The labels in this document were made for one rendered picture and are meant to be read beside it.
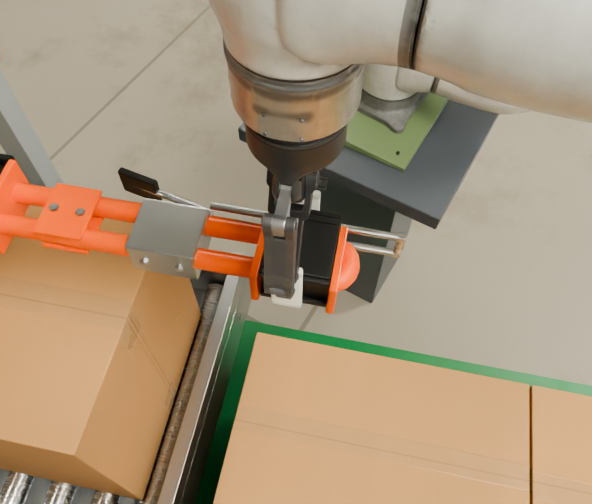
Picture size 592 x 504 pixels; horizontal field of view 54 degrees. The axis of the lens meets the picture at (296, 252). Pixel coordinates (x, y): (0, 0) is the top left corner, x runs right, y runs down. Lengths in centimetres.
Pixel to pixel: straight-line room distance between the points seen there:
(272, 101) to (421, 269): 171
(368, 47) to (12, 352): 75
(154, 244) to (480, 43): 39
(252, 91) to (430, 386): 100
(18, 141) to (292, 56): 121
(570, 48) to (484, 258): 186
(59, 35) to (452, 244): 197
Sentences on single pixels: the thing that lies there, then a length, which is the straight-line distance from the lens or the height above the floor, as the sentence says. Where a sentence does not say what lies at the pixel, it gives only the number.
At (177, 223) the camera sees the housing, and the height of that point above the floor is 126.
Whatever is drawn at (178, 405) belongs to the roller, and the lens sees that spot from 126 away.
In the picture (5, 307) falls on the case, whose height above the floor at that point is 95.
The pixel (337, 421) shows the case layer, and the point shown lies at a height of 54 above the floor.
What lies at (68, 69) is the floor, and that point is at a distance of 281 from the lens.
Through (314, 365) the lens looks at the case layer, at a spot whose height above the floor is 54.
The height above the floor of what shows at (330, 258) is 126.
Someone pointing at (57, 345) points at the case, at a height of 95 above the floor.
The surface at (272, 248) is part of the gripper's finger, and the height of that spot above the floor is 136.
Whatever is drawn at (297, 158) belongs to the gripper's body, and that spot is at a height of 143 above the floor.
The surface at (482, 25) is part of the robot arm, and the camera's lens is 28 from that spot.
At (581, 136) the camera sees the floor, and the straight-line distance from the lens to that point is 262.
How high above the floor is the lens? 174
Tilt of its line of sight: 59 degrees down
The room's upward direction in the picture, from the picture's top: straight up
